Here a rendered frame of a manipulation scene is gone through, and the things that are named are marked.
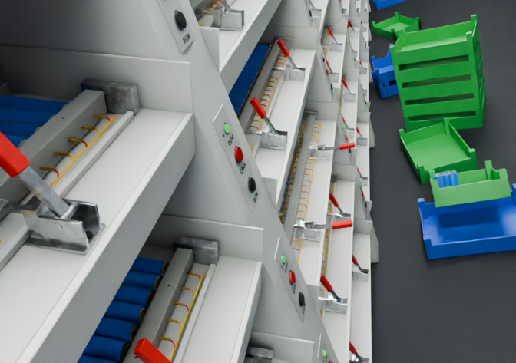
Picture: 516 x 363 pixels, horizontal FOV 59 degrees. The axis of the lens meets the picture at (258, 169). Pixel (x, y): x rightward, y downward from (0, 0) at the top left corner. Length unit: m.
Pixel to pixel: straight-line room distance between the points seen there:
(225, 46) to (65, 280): 0.39
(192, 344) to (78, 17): 0.32
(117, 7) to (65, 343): 0.27
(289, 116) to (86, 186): 0.53
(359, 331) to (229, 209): 0.75
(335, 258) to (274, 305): 0.50
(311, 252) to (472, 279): 0.71
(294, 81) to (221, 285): 0.55
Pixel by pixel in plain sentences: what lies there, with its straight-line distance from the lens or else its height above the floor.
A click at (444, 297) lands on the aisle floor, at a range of 1.40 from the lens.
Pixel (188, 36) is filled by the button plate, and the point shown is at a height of 0.97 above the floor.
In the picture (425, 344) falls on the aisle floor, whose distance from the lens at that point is 1.31.
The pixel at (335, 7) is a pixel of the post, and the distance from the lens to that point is 1.83.
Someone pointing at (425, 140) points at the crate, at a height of 0.00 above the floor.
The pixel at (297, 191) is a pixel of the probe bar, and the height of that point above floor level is 0.56.
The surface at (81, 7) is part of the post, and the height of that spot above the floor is 1.03.
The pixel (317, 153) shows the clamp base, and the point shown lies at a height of 0.54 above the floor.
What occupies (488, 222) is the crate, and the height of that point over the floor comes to 0.00.
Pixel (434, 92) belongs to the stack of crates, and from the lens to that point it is 2.01.
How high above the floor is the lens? 1.06
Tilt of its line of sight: 29 degrees down
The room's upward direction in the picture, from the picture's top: 23 degrees counter-clockwise
